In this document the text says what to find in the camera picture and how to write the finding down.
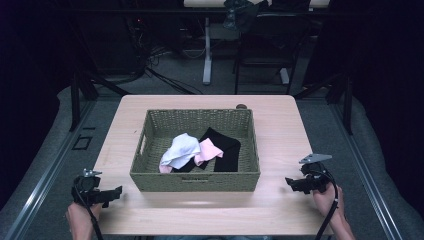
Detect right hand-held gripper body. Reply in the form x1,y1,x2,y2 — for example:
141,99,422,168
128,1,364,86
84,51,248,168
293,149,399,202
298,153,334,195

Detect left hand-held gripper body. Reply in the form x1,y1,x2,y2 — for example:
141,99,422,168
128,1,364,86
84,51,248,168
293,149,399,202
71,168,103,206

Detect person's right hand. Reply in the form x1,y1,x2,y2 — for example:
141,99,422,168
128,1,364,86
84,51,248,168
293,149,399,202
312,182,346,222

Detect person's left hand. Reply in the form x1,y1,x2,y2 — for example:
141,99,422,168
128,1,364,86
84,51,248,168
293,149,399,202
65,201,103,236

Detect black cloth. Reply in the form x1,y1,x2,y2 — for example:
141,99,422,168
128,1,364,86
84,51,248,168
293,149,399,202
171,126,242,174

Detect green woven basket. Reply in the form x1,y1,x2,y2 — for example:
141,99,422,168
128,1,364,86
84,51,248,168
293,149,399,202
129,108,262,194

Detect black metal stand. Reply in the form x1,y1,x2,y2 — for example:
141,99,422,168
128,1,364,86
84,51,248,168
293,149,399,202
293,72,355,136
68,64,132,133

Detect white cloth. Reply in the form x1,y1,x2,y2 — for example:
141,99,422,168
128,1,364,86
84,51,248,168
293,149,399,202
159,132,202,170

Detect pink cloth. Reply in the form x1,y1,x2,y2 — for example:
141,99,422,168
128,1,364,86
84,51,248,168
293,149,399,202
158,137,225,174

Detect white desk leg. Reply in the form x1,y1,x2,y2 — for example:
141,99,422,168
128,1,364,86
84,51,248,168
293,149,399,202
279,67,291,85
202,16,214,86

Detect black chair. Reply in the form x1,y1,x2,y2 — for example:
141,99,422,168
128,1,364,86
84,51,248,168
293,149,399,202
232,2,313,96

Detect dark cloth on chair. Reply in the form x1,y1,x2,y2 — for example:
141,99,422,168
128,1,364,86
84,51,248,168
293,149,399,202
222,0,262,33

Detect white desk top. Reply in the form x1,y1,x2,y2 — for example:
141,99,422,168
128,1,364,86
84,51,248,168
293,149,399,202
183,0,331,9

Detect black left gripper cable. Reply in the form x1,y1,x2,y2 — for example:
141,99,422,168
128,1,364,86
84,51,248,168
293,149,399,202
73,186,105,240

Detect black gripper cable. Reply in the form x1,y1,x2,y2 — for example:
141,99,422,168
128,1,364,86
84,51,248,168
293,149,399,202
311,169,340,240
73,186,105,240

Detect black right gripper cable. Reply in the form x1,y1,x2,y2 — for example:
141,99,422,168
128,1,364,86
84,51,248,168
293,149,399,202
311,169,340,240

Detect grey metal floor rail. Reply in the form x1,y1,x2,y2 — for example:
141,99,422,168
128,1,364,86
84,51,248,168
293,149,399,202
328,99,405,240
2,99,98,240

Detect black floor cables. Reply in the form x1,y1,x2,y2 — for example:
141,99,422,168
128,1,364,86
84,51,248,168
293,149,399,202
133,19,205,96

